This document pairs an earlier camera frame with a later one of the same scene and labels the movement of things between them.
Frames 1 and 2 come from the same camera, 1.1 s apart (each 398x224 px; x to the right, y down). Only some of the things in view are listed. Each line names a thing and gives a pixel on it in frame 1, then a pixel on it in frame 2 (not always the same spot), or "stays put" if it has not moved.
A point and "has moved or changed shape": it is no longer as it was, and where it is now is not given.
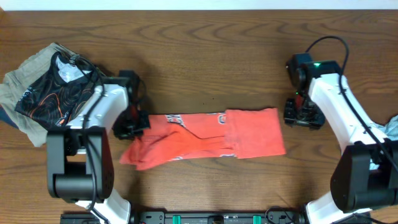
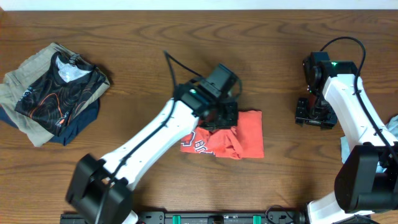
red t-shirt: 235,133 has moved or changed shape
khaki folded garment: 18,81 stays put
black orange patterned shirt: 55,98 stays put
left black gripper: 124,130 -> 232,120
